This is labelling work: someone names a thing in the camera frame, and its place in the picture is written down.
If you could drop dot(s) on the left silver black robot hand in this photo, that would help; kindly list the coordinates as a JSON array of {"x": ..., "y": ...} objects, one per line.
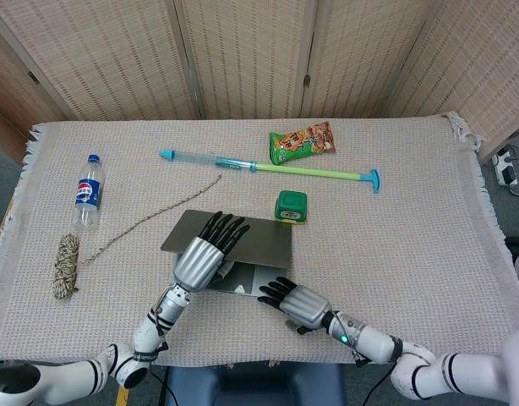
[{"x": 198, "y": 264}]

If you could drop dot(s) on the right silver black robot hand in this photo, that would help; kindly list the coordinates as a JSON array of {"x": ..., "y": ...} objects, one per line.
[{"x": 306, "y": 304}]

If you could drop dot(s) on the silver laptop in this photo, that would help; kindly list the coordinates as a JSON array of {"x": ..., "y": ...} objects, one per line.
[{"x": 268, "y": 245}]

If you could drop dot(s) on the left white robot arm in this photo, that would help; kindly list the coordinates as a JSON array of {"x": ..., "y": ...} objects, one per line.
[{"x": 145, "y": 334}]

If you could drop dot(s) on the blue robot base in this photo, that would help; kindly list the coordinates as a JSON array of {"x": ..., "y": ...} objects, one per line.
[{"x": 255, "y": 387}]

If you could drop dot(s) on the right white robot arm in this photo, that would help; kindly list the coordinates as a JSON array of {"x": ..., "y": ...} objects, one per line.
[{"x": 378, "y": 338}]

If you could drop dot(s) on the beige woven tablecloth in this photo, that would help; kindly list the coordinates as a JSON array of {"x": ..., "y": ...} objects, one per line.
[{"x": 390, "y": 262}]

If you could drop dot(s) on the green plastic box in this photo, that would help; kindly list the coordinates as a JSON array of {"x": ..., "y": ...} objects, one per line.
[{"x": 290, "y": 206}]

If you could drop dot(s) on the blue green toy water pump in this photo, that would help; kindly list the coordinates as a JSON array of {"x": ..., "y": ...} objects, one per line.
[{"x": 225, "y": 162}]

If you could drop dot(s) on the clear Pepsi plastic bottle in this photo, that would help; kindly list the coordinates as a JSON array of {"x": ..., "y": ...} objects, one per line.
[{"x": 88, "y": 194}]

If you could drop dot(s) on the brown white twine bundle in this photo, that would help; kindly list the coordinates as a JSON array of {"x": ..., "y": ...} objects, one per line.
[{"x": 67, "y": 266}]

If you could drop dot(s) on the green orange snack bag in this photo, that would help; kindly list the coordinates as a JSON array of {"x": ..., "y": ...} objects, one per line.
[{"x": 302, "y": 141}]

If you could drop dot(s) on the beige woven folding screen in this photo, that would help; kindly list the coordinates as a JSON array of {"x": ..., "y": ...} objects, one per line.
[{"x": 242, "y": 55}]

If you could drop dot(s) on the black plug adapter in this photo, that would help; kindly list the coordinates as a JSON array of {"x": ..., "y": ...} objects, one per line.
[{"x": 509, "y": 174}]

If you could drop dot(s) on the white power strip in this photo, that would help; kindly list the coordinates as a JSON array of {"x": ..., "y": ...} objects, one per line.
[{"x": 502, "y": 162}]

